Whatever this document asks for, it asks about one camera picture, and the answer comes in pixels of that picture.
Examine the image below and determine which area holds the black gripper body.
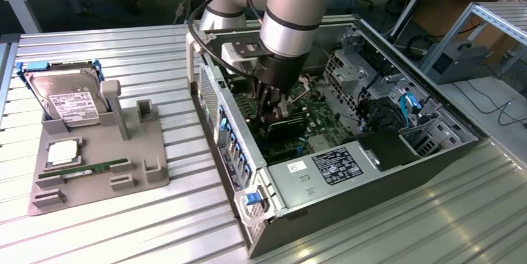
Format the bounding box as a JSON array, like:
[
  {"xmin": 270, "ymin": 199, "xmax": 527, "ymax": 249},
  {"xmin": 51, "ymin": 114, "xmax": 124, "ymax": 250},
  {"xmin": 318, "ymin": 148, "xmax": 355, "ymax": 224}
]
[{"xmin": 251, "ymin": 52, "xmax": 311, "ymax": 94}]

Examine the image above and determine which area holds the black graphics card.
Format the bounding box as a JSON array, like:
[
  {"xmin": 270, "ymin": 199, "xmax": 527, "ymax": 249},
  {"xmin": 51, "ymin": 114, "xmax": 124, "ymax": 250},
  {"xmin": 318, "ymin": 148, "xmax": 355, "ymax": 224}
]
[{"xmin": 263, "ymin": 114, "xmax": 309, "ymax": 141}]

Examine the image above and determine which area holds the open socket cover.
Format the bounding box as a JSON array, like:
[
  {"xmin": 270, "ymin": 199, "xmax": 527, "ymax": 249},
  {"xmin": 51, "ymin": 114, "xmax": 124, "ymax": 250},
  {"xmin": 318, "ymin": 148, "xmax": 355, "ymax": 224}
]
[{"xmin": 290, "ymin": 74, "xmax": 318, "ymax": 103}]

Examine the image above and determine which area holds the green motherboard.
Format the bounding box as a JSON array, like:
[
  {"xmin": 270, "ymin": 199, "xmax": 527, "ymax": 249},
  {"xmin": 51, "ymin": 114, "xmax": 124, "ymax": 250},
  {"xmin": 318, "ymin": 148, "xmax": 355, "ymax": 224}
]
[{"xmin": 230, "ymin": 74, "xmax": 351, "ymax": 166}]

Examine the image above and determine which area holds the black expansion slot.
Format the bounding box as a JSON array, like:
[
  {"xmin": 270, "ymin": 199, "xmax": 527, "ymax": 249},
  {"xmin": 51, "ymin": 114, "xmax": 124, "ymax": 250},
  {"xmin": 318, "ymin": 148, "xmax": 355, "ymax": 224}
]
[{"xmin": 263, "ymin": 148, "xmax": 305, "ymax": 163}]

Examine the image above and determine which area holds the metal disk bay cage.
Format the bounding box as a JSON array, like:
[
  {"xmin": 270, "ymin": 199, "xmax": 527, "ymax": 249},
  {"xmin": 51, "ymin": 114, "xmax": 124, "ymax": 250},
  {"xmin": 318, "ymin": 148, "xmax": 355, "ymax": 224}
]
[{"xmin": 323, "ymin": 49, "xmax": 374, "ymax": 104}]

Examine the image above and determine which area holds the grey power supply unit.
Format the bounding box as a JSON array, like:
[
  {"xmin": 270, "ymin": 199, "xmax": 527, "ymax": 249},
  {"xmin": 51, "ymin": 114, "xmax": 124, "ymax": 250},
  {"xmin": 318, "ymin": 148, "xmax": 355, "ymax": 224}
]
[{"xmin": 266, "ymin": 142, "xmax": 381, "ymax": 211}]

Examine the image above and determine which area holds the black plastic shroud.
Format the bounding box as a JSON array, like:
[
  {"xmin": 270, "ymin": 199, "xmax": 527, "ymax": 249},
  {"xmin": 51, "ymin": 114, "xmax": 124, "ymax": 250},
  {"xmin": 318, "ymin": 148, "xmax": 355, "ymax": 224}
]
[{"xmin": 343, "ymin": 128, "xmax": 423, "ymax": 172}]

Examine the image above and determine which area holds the black stand pole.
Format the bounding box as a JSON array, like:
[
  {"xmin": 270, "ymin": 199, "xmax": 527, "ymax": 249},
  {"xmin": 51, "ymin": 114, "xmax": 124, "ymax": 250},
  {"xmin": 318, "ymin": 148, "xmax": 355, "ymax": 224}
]
[{"xmin": 389, "ymin": 0, "xmax": 446, "ymax": 38}]

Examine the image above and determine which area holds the open black PC case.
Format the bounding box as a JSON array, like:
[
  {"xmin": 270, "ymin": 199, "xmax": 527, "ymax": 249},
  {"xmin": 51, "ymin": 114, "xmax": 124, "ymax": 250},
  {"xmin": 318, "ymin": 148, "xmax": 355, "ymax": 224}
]
[{"xmin": 186, "ymin": 14, "xmax": 491, "ymax": 259}]

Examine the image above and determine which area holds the grey box device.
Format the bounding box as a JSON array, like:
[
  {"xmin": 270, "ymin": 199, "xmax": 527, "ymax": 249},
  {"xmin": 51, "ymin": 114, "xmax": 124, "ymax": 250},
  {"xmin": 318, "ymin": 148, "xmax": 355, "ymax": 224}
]
[{"xmin": 426, "ymin": 43, "xmax": 490, "ymax": 85}]

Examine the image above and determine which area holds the green loose RAM stick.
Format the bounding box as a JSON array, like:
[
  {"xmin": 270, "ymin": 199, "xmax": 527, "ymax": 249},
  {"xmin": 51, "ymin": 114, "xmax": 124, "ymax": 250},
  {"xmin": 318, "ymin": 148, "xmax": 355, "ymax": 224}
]
[{"xmin": 43, "ymin": 159, "xmax": 128, "ymax": 181}]

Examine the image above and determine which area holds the grey parts rack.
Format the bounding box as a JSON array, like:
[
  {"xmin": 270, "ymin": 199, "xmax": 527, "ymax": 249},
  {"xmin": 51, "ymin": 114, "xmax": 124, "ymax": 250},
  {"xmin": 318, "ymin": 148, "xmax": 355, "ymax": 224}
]
[{"xmin": 27, "ymin": 80, "xmax": 171, "ymax": 217}]

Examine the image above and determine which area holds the silver hard disk drive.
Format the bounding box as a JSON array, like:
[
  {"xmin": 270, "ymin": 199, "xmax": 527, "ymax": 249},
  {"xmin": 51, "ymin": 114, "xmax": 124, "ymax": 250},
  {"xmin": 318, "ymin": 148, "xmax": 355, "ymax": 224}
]
[{"xmin": 23, "ymin": 68, "xmax": 104, "ymax": 128}]

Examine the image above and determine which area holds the silver CPU chip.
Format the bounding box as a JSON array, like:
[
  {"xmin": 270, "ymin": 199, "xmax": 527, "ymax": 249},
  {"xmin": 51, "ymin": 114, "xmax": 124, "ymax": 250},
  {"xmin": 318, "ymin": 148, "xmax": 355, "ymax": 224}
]
[{"xmin": 47, "ymin": 141, "xmax": 80, "ymax": 165}]

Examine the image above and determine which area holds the blue disk caddy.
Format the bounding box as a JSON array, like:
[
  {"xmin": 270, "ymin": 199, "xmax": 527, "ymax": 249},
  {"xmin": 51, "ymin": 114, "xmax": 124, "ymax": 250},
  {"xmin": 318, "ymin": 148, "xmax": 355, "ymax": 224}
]
[{"xmin": 15, "ymin": 58, "xmax": 108, "ymax": 113}]

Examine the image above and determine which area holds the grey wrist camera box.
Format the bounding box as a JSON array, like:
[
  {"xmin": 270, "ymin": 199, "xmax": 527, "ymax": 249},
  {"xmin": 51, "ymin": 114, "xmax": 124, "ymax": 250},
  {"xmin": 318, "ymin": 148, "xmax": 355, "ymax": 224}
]
[{"xmin": 221, "ymin": 41, "xmax": 267, "ymax": 76}]

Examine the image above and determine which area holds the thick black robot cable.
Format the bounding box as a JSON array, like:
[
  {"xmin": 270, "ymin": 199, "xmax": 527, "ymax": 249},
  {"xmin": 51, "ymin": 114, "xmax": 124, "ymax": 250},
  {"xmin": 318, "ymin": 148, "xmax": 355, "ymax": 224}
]
[{"xmin": 187, "ymin": 0, "xmax": 265, "ymax": 80}]

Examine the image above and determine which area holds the blue disk wire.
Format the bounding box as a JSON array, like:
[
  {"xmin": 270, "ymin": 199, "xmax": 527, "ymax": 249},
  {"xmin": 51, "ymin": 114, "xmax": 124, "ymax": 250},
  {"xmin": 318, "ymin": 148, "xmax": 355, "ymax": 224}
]
[{"xmin": 398, "ymin": 89, "xmax": 421, "ymax": 129}]

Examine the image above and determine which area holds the black cable on table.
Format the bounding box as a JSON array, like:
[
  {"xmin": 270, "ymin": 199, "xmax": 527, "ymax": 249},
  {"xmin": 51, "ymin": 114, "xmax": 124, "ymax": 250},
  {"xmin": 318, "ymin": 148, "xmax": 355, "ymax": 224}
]
[{"xmin": 453, "ymin": 80, "xmax": 527, "ymax": 126}]

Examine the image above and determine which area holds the aluminium frame rack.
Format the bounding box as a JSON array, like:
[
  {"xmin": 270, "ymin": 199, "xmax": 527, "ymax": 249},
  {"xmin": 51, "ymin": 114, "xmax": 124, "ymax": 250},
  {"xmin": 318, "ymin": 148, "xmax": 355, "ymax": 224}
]
[{"xmin": 419, "ymin": 1, "xmax": 527, "ymax": 76}]

